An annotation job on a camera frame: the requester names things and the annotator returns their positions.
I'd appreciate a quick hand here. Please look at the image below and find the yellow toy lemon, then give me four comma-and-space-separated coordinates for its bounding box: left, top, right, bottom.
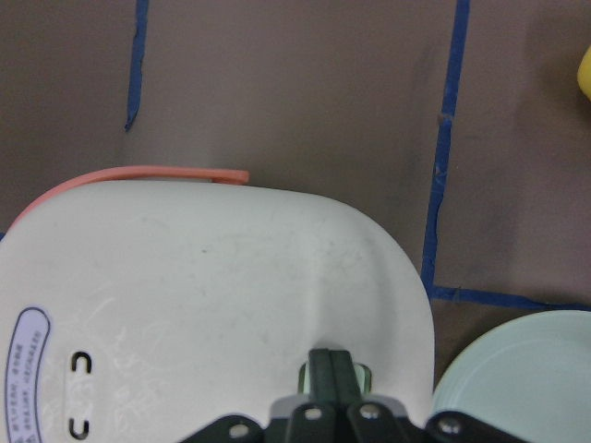
577, 46, 591, 100

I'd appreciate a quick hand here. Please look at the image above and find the green plate near right arm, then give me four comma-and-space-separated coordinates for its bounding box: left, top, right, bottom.
433, 310, 590, 442

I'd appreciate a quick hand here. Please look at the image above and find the cream rice cooker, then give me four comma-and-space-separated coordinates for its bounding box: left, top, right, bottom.
1, 180, 434, 442

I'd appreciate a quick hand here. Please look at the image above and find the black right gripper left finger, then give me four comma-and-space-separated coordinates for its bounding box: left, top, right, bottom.
308, 349, 339, 412

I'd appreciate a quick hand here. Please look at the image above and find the brown grid table mat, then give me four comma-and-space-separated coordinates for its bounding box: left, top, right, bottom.
0, 0, 591, 443

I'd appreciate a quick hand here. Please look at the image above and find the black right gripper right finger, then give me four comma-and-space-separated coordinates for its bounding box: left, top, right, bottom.
330, 350, 361, 406

